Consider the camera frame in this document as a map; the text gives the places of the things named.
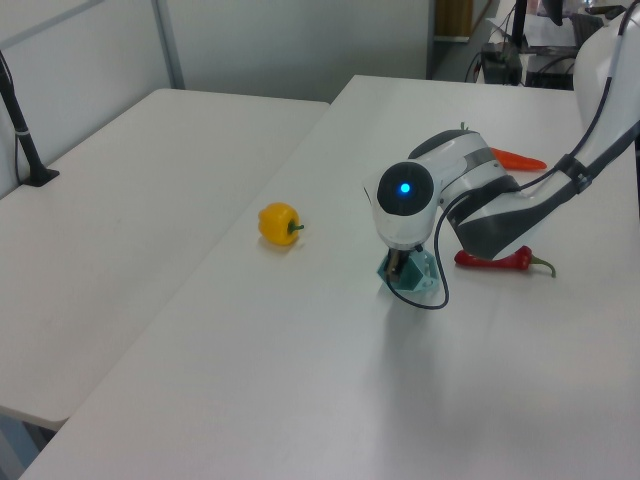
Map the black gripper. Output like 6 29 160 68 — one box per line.
385 242 427 285

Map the red toy chili pepper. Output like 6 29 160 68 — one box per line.
453 245 557 279

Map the yellow toy bell pepper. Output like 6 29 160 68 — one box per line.
257 201 305 247

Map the orange toy carrot with leaves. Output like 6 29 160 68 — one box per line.
458 119 548 172

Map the black electronics box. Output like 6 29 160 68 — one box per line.
481 42 522 85

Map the black desk equipment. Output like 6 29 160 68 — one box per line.
524 47 576 91

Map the brown wooden cabinet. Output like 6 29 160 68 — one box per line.
433 0 476 40

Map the black monitor stand pole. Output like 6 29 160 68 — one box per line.
510 0 529 51

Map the white side table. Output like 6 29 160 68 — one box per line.
0 88 331 432

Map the grey aluminium partition post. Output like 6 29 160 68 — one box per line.
151 0 186 91
424 0 438 81

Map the black camera pole with base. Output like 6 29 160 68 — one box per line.
0 49 61 188

